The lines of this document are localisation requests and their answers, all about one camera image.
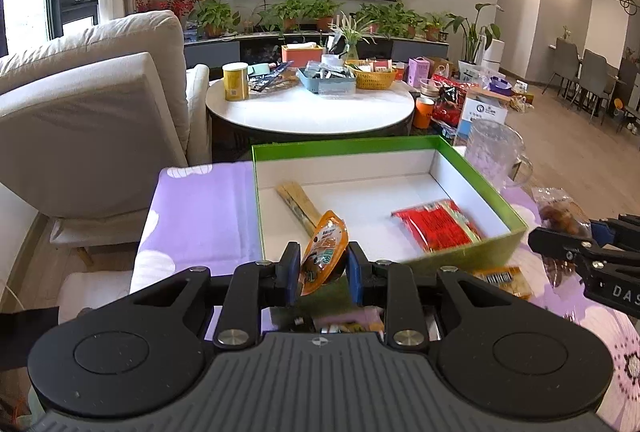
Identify purple carton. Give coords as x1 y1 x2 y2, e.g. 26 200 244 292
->
407 56 432 88

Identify cream sofa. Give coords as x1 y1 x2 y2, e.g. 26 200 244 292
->
0 9 211 264

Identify white air purifier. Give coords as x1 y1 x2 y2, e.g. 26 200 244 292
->
482 38 506 68

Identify red snack bag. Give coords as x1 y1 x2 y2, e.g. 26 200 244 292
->
430 74 482 126

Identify white and blue carton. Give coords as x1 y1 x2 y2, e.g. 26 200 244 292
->
458 95 509 139

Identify orange cup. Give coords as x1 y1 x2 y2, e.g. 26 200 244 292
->
413 96 435 129

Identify blue-grey plastic basket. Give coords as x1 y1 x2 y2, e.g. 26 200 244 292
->
297 66 358 96

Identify orange tissue box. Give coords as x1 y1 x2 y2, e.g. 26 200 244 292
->
280 42 324 68

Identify red flower bouquet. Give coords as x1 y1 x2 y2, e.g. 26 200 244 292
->
134 0 201 21

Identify yellow canister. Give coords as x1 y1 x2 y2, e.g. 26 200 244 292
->
222 61 250 102

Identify tan stick snack packet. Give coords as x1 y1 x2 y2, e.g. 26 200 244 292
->
276 181 324 231

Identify orange snack packet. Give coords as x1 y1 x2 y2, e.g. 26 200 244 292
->
299 210 350 297

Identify spider plant in vase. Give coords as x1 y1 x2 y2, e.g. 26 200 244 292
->
327 11 372 61

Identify grey dining chair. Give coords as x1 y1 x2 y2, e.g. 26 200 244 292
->
574 49 609 118
542 36 581 96

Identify yellow snack packet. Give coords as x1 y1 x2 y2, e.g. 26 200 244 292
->
472 265 534 301

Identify dark television cabinet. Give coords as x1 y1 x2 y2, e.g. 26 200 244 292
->
182 31 451 71

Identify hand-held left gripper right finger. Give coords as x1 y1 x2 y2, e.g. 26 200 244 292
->
347 242 507 352

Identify dark snack packets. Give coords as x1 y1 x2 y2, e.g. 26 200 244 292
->
248 61 301 93

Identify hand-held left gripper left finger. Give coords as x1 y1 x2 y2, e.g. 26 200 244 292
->
128 242 303 352

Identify red snack packet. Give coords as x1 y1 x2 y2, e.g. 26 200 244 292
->
390 198 482 254

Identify potted green plant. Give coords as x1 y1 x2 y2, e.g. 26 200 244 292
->
257 0 306 33
194 0 241 38
357 3 426 38
302 0 342 32

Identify tall leafy potted plant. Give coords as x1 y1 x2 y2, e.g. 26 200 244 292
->
444 3 502 63

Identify yellow wicker basket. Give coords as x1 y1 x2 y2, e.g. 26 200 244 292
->
346 60 399 91

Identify purple floral tablecloth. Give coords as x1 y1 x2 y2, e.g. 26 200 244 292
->
130 161 640 432

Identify green cardboard box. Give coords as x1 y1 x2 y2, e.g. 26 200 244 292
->
251 135 529 276

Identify ring wall lamp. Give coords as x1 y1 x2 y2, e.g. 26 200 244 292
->
594 0 640 16

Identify clear bag of brown snacks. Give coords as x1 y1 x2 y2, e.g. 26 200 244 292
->
532 186 594 289

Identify round white coffee table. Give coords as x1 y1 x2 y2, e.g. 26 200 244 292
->
204 76 416 159

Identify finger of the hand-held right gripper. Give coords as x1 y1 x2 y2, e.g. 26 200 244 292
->
592 213 640 246
528 225 602 266

